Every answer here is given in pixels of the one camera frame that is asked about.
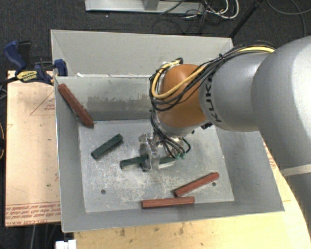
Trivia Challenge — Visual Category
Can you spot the dark green block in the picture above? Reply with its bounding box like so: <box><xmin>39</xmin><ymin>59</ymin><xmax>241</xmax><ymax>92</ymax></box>
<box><xmin>119</xmin><ymin>155</ymin><xmax>176</xmax><ymax>170</ymax></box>
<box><xmin>91</xmin><ymin>133</ymin><xmax>124</xmax><ymax>160</ymax></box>

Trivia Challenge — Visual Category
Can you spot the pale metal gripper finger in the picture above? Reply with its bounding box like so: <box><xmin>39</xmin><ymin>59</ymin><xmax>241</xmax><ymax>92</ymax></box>
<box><xmin>140</xmin><ymin>142</ymin><xmax>152</xmax><ymax>172</ymax></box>
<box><xmin>151</xmin><ymin>149</ymin><xmax>160</xmax><ymax>170</ymax></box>

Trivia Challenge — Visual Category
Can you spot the grey metal bin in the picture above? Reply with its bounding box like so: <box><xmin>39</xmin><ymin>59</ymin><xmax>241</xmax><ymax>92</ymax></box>
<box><xmin>50</xmin><ymin>29</ymin><xmax>285</xmax><ymax>233</ymax></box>

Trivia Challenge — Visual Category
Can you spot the red-brown flat block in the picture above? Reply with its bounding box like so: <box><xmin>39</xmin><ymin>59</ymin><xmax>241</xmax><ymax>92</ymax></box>
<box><xmin>58</xmin><ymin>83</ymin><xmax>95</xmax><ymax>129</ymax></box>
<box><xmin>173</xmin><ymin>172</ymin><xmax>220</xmax><ymax>198</ymax></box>
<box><xmin>141</xmin><ymin>196</ymin><xmax>195</xmax><ymax>209</ymax></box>

